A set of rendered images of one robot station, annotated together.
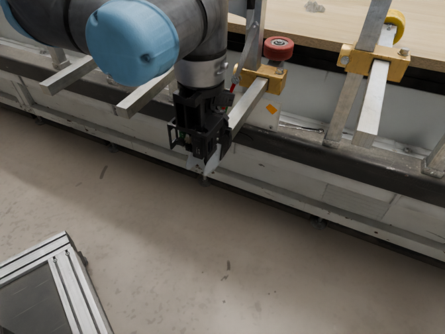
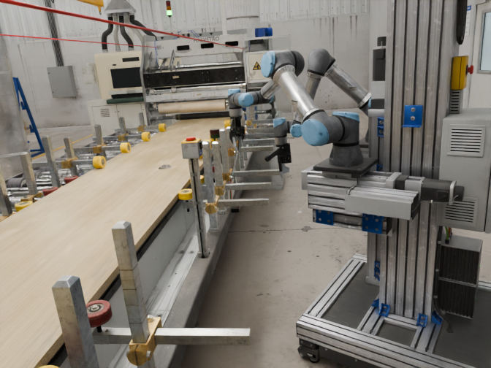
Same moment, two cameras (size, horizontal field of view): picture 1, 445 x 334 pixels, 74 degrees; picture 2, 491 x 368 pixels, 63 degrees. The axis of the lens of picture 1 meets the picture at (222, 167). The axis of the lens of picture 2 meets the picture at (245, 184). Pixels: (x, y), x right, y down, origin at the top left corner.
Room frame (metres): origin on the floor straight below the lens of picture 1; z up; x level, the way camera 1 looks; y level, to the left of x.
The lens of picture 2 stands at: (1.35, 2.22, 1.51)
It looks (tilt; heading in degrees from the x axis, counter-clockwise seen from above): 17 degrees down; 252
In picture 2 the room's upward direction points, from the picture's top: 4 degrees counter-clockwise
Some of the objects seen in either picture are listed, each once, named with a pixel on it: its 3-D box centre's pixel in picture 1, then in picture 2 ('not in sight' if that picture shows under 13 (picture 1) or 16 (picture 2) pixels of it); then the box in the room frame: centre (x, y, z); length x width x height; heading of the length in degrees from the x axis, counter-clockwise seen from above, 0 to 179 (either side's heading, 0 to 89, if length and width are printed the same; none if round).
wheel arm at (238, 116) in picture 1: (250, 99); (244, 174); (0.61, -0.07, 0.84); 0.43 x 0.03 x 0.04; 155
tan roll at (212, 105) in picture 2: not in sight; (209, 105); (0.21, -2.44, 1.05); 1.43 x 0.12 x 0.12; 155
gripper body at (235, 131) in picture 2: not in sight; (237, 126); (0.65, -0.03, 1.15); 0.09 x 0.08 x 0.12; 85
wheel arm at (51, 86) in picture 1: (102, 55); (225, 203); (0.86, 0.36, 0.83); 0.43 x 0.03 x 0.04; 155
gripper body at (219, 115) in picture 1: (199, 114); (283, 153); (0.39, 0.04, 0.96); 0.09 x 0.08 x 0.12; 155
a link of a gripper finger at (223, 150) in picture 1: (218, 139); not in sight; (0.40, 0.01, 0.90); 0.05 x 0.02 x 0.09; 65
